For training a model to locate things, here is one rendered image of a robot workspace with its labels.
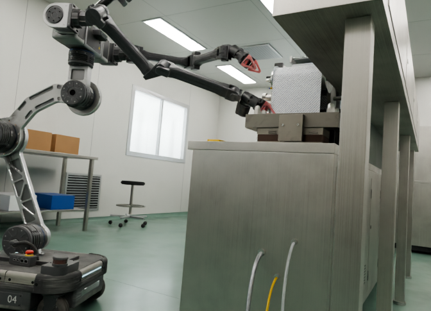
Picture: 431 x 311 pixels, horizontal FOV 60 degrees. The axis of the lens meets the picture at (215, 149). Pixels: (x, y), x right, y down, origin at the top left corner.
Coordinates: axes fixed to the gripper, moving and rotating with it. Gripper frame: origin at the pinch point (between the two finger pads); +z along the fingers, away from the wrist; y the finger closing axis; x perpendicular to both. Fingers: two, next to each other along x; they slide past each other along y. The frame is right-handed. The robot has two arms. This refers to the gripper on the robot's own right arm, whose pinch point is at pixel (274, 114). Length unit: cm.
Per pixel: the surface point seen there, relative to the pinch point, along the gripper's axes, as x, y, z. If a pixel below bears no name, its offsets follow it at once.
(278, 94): 9.1, 0.3, -3.5
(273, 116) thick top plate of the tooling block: -0.4, 20.0, 9.1
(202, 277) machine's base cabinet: -74, 26, 24
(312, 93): 17.1, 0.3, 10.9
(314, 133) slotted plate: 2.7, 18.9, 27.7
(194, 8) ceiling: 53, -192, -251
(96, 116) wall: -143, -206, -329
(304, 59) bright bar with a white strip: 33.7, -30.0, -15.9
